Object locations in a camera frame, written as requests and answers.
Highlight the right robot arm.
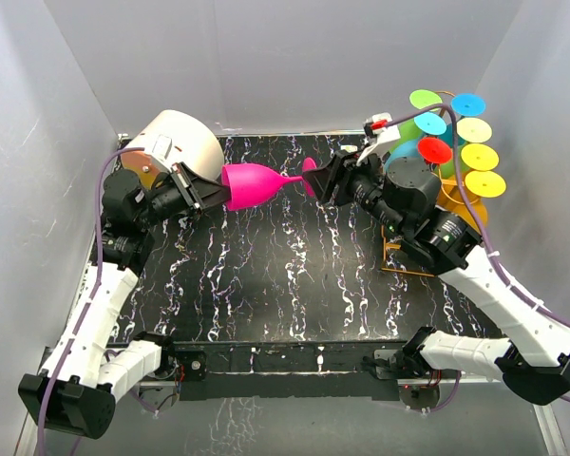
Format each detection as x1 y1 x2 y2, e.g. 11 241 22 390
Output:
302 150 570 406

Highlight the magenta wine glass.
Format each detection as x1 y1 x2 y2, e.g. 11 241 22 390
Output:
220 163 314 212

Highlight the red wine glass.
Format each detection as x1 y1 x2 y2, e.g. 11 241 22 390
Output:
417 137 453 165

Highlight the black front base bar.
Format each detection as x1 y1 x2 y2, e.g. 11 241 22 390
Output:
174 340 403 401

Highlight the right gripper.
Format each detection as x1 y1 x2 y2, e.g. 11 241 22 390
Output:
303 144 408 237

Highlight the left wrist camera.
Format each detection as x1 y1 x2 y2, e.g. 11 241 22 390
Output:
144 134 177 173

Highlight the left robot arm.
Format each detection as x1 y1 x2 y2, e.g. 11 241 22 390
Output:
18 162 230 439

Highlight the gold wire glass rack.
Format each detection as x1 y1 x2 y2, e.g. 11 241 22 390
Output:
378 89 485 279

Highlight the lower yellow wine glass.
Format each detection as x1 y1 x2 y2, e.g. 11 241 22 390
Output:
437 170 506 232

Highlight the yellow wine glass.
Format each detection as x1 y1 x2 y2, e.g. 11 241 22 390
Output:
437 170 506 232
439 143 500 181

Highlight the light blue wine glass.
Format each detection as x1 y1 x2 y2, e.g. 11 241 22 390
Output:
384 112 447 172

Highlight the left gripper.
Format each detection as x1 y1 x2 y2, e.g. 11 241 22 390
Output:
136 161 238 230

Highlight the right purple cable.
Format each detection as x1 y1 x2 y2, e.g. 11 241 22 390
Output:
384 104 570 409

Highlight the white cylindrical drum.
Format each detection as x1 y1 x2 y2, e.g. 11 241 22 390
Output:
121 109 225 188

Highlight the upper yellow wine glass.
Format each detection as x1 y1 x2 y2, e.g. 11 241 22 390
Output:
439 143 500 181

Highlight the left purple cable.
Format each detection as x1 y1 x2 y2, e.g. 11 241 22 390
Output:
30 146 146 456

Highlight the purple cable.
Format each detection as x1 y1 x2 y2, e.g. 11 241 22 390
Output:
384 104 570 409
30 146 146 456

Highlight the dark blue wine glass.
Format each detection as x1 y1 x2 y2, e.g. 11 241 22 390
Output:
450 93 486 121

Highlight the pale green wine glass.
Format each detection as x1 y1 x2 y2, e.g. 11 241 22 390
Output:
437 117 492 179

